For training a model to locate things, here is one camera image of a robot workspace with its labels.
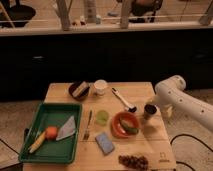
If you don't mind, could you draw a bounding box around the green plastic tray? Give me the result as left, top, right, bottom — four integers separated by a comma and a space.
19, 103, 82, 164

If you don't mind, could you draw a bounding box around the bunch of dark grapes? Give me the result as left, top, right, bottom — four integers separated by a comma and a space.
118, 155, 148, 171

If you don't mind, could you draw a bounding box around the dark metal cup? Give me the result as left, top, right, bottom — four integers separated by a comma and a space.
143, 104, 157, 120

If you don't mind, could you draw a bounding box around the green vegetable in bowl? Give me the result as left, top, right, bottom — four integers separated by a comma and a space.
120, 120, 139, 135

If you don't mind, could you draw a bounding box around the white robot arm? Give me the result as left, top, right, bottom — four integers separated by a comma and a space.
153, 75, 213, 133

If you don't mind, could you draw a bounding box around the white paper cup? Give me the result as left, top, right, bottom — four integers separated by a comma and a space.
94, 79, 108, 96

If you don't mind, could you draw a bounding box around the orange fruit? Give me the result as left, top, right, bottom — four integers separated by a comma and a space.
45, 126, 58, 140

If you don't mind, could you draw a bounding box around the grey folded cloth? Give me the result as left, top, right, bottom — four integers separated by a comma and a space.
56, 116, 76, 141

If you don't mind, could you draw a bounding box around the yellow corn cob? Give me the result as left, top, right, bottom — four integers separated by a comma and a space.
29, 132, 45, 153

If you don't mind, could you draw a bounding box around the blue sponge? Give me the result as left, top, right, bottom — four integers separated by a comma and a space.
95, 132, 115, 155

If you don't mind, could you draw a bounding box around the green plastic cup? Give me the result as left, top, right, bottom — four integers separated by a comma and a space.
96, 110, 109, 126

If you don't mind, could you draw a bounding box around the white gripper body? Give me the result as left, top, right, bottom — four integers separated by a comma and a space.
151, 95, 173, 117

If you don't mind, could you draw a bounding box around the metal fork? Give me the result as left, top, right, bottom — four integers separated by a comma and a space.
83, 110, 92, 140

